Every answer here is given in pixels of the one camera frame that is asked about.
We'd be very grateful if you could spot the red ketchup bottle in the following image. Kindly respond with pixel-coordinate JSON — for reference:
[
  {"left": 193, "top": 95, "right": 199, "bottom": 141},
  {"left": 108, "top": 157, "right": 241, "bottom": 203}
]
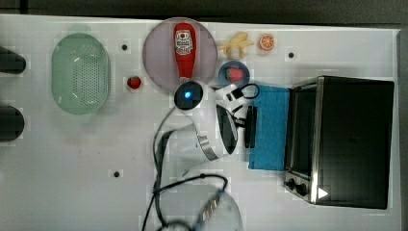
[{"left": 173, "top": 22, "right": 196, "bottom": 83}]

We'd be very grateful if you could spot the blue bowl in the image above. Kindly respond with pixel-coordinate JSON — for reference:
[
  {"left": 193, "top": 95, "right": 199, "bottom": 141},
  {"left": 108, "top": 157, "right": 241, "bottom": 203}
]
[{"left": 218, "top": 61, "right": 250, "bottom": 87}]

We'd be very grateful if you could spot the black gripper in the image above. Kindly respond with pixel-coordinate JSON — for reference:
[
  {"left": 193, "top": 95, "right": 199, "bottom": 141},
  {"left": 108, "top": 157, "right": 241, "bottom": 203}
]
[{"left": 229, "top": 93, "right": 251, "bottom": 127}]

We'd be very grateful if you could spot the black toaster oven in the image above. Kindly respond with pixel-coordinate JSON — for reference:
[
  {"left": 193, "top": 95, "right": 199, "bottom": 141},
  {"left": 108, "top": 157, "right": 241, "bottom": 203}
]
[{"left": 284, "top": 76, "right": 395, "bottom": 210}]

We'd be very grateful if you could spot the orange slice toy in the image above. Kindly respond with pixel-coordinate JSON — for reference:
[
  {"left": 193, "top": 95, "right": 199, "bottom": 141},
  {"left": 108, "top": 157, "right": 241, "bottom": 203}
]
[{"left": 258, "top": 34, "right": 274, "bottom": 51}]

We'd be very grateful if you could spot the green perforated colander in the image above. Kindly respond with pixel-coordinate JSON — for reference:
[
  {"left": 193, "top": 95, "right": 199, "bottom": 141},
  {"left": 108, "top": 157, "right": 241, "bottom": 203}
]
[{"left": 51, "top": 33, "right": 111, "bottom": 115}]

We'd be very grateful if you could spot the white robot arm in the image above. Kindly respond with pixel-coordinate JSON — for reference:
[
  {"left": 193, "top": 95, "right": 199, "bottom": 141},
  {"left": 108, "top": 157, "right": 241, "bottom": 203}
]
[{"left": 150, "top": 81, "right": 248, "bottom": 231}]

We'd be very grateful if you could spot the strawberry in blue bowl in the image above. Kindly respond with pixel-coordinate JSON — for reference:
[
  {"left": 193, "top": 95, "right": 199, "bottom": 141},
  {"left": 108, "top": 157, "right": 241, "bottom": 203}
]
[{"left": 226, "top": 67, "right": 244, "bottom": 83}]

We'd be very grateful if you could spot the black cylinder post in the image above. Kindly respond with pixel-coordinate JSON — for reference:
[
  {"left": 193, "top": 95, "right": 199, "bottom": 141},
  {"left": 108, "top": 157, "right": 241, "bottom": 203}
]
[
  {"left": 0, "top": 46, "right": 26, "bottom": 74},
  {"left": 0, "top": 106, "right": 25, "bottom": 142}
]

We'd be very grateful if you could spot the grey round plate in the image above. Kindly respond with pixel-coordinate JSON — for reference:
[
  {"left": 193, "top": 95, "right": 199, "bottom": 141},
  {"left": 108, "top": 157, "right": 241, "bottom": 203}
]
[{"left": 142, "top": 17, "right": 217, "bottom": 94}]

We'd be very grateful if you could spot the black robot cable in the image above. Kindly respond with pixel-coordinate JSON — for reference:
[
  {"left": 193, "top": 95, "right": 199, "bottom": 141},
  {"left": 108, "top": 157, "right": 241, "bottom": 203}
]
[{"left": 140, "top": 83, "right": 262, "bottom": 231}]

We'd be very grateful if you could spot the peeled banana toy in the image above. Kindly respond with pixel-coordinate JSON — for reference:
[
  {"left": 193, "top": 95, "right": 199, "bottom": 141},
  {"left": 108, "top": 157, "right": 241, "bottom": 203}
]
[{"left": 217, "top": 32, "right": 254, "bottom": 60}]

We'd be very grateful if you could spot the red strawberry on table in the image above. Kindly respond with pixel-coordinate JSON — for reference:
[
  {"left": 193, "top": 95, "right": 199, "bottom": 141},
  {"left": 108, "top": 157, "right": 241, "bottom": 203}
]
[{"left": 127, "top": 77, "right": 141, "bottom": 90}]

